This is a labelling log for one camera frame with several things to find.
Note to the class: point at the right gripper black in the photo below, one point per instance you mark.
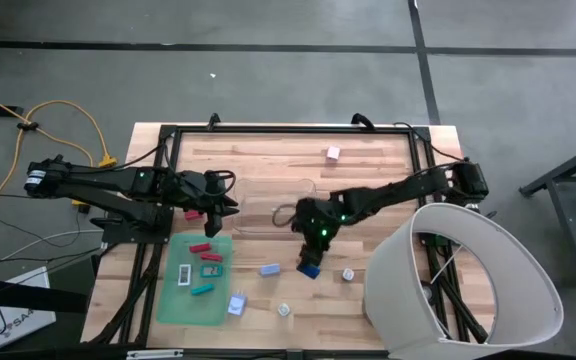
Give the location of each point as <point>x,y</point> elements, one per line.
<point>318,220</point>

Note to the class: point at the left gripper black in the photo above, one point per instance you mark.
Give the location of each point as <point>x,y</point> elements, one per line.
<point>188,187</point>

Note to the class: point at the blue plastic bar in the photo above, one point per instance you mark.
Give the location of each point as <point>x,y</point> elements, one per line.
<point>309,272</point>

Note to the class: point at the light blue plug charger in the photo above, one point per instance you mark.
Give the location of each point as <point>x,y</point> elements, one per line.
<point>237,305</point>
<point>270,270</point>

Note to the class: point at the red plastic bar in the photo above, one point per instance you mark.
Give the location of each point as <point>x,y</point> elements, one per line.
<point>200,247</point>
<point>211,257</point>

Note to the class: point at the teal framed small gadget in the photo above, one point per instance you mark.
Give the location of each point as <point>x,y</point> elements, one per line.
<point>211,270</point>

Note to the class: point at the white framed small gadget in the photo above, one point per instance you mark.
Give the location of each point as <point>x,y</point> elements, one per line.
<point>184,275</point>

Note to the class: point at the pink cube charger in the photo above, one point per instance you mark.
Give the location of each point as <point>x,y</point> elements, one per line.
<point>333,153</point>

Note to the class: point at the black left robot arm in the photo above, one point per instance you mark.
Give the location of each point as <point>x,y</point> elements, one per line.
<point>93,180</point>

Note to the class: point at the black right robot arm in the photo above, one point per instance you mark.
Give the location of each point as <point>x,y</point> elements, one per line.
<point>403,187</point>

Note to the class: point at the clear plastic bin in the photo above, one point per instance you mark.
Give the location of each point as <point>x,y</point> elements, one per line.
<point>258,220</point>

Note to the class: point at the dark red block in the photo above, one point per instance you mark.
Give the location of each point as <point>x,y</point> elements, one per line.
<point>193,216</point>

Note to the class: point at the white lamp shade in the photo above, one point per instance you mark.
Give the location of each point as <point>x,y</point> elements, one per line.
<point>398,280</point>

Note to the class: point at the teal translucent tray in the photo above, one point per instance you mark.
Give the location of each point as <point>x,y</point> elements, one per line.
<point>173,300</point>

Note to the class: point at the black metal beam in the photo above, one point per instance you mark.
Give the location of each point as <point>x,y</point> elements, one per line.
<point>28,298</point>

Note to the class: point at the white printed box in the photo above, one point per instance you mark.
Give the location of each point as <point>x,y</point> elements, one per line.
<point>23,310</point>

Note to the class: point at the black metal stand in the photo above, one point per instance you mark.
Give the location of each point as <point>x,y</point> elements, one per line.
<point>574,235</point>

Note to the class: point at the black frame clamp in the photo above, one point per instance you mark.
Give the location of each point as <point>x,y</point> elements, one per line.
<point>362,120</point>
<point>213,120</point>

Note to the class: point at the silver metal bracket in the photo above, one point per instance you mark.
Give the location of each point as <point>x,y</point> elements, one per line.
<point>154,354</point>

